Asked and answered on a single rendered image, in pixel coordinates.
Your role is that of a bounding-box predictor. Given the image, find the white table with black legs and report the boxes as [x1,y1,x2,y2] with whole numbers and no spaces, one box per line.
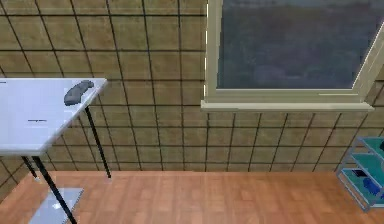
[0,77,112,224]

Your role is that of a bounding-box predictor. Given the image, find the grey shelf with teal boards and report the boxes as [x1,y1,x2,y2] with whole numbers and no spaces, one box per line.
[335,136,384,213]

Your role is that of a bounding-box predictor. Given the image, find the grey curved game controller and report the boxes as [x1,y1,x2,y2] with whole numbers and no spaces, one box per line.
[63,79,95,107]

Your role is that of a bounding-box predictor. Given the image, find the cream framed window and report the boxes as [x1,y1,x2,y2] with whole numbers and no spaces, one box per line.
[200,0,384,113]

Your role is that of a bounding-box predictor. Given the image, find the blue object on shelf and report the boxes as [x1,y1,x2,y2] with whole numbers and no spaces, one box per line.
[362,177,382,196]

